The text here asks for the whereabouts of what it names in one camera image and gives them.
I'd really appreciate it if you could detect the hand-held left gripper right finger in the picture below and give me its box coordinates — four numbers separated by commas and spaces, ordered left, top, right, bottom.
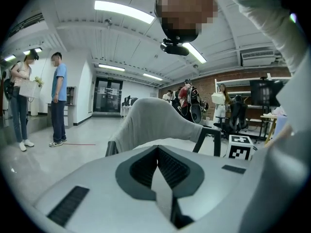
152, 144, 253, 233

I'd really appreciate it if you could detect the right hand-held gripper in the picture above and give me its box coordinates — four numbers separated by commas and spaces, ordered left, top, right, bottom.
225, 134, 254, 162

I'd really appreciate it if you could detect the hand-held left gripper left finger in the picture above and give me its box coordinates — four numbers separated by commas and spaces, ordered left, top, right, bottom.
31, 144, 177, 233

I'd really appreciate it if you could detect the grey padded chair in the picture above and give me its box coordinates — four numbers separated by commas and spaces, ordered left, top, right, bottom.
105, 97, 223, 158

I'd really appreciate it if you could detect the person's right forearm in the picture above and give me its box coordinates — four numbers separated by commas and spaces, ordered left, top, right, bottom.
264, 123, 294, 148

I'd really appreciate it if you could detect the black office chair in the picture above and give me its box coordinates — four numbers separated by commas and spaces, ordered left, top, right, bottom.
213, 95, 249, 139

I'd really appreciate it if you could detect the round wooden table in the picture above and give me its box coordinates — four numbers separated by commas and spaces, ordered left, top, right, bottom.
259, 112, 279, 143

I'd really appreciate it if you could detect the black television screen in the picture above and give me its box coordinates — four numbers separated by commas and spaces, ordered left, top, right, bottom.
249, 79, 285, 107

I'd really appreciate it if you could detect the white air conditioner unit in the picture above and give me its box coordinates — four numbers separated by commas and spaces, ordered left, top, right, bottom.
240, 49, 277, 67

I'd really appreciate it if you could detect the black glass double door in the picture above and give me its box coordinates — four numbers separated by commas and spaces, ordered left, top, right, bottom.
93, 76, 124, 113

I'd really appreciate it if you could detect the white box with plant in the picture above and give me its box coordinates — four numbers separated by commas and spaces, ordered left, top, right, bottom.
18, 76, 45, 100

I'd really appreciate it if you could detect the person's white shirt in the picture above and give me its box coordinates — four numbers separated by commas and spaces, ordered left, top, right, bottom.
214, 0, 311, 233

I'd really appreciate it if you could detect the person's head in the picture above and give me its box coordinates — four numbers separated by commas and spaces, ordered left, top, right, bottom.
154, 0, 220, 44

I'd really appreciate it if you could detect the black head camera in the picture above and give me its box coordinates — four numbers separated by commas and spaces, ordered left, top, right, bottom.
159, 37, 190, 57

